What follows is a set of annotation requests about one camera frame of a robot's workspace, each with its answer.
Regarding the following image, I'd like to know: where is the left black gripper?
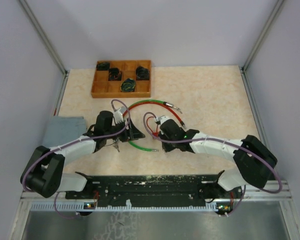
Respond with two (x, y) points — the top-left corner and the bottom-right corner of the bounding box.
(105, 117), (146, 143)

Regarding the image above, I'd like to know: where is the thin red wire padlock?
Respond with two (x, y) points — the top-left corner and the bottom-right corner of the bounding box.
(146, 116), (160, 139)

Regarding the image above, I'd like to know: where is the red cable lock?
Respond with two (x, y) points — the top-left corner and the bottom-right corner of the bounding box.
(131, 102), (186, 129)

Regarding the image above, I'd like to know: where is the green cable lock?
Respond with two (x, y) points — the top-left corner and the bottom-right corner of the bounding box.
(128, 99), (179, 152)

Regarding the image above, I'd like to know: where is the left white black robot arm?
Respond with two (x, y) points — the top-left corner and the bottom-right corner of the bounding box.
(20, 109), (145, 199)

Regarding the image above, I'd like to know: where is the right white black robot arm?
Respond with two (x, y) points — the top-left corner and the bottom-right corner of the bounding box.
(157, 117), (278, 198)

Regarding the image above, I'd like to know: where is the blue yellow rolled tie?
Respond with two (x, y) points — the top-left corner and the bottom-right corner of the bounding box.
(120, 78), (136, 93)

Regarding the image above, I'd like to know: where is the wooden compartment tray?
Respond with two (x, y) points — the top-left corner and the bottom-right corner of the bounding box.
(91, 60), (152, 98)

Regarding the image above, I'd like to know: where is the black dotted rolled tie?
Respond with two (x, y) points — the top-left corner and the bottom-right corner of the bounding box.
(135, 66), (150, 81)

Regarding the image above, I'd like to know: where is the black orange rolled tie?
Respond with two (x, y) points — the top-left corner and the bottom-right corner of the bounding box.
(108, 67), (122, 81)

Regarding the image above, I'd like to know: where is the folded blue jeans cloth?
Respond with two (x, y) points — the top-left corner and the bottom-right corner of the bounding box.
(42, 116), (88, 148)

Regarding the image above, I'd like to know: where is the dark green rolled tie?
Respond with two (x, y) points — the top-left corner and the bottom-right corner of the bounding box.
(96, 61), (111, 71)

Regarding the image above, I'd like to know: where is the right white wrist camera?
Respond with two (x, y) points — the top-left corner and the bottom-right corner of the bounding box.
(154, 115), (171, 125)

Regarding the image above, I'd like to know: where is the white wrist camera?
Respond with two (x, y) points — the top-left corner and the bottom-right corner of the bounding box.
(113, 106), (127, 125)
(154, 115), (171, 125)

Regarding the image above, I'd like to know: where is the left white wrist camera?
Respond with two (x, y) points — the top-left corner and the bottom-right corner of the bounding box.
(113, 106), (127, 125)

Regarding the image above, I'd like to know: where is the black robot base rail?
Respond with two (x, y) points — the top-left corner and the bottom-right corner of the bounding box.
(56, 174), (243, 215)

